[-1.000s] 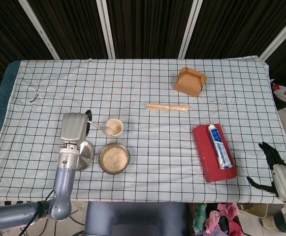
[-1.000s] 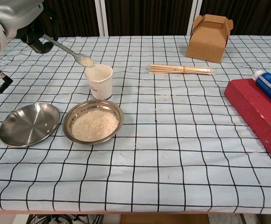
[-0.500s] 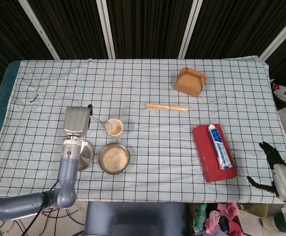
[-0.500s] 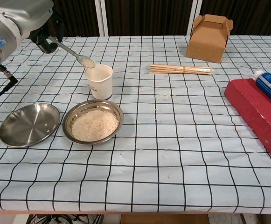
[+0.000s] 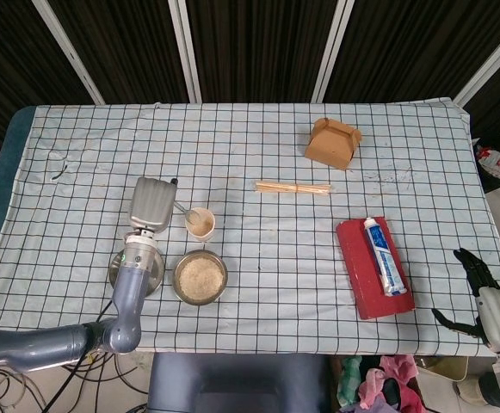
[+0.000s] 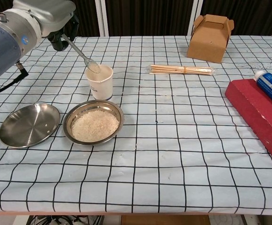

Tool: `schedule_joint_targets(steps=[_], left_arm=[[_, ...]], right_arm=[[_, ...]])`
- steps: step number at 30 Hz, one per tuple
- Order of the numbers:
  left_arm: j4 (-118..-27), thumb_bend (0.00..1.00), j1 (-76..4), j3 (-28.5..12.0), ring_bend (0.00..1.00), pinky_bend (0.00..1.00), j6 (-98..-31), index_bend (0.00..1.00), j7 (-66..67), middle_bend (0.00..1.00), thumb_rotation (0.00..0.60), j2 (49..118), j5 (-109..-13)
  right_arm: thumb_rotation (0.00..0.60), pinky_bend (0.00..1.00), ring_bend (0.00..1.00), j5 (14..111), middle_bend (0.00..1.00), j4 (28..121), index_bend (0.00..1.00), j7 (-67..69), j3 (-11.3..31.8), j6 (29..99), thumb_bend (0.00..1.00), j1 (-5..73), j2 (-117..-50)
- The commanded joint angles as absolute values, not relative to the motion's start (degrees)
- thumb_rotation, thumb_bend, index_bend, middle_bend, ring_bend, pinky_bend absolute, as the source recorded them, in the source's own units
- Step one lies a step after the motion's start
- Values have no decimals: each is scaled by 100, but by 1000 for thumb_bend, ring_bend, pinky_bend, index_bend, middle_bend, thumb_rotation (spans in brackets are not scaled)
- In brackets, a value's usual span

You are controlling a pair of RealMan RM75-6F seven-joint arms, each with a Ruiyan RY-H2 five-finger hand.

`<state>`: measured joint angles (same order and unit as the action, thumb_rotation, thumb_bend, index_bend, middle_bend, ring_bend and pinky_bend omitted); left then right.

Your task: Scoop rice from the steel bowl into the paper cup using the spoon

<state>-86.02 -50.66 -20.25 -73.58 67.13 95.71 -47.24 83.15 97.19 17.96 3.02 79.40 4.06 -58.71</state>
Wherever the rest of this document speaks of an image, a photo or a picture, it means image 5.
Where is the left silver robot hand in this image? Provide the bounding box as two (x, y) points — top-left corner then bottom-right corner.
(127, 176), (180, 236)

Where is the white paper cup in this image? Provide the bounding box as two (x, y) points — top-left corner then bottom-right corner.
(184, 206), (216, 242)

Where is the white rice heap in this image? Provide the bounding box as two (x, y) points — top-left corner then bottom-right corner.
(177, 255), (224, 301)

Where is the empty steel plate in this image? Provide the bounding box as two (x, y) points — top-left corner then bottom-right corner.
(108, 250), (166, 301)

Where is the beige container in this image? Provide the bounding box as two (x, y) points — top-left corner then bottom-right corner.
(417, 355), (470, 382)

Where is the steel bowl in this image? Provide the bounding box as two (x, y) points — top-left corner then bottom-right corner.
(171, 249), (229, 306)

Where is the pink cloth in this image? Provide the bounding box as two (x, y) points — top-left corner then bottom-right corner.
(358, 354), (425, 412)

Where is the blue white toothpaste tube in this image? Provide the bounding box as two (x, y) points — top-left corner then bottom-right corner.
(363, 217), (408, 298)

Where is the light blue checkered tablecloth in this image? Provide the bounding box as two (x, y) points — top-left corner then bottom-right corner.
(0, 97), (500, 358)

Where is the wrapped wooden chopstick bundle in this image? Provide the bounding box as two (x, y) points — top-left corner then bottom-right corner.
(254, 180), (332, 195)

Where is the black bag with red print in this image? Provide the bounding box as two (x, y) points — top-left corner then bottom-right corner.
(472, 133), (500, 194)

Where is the long red box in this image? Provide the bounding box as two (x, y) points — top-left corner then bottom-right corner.
(335, 218), (417, 321)

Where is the green cloth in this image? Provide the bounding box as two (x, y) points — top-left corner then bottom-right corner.
(336, 355), (364, 408)

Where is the brown cardboard gable box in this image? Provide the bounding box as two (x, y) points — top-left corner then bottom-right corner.
(304, 118), (364, 172)

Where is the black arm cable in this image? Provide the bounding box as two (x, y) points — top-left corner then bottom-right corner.
(96, 299), (118, 324)

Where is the white partition post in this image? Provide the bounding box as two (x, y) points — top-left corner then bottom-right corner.
(167, 0), (202, 103)
(32, 0), (107, 104)
(312, 0), (356, 103)
(454, 16), (500, 107)

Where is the floor cable tangle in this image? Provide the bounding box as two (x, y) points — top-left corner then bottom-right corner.
(0, 352), (150, 413)

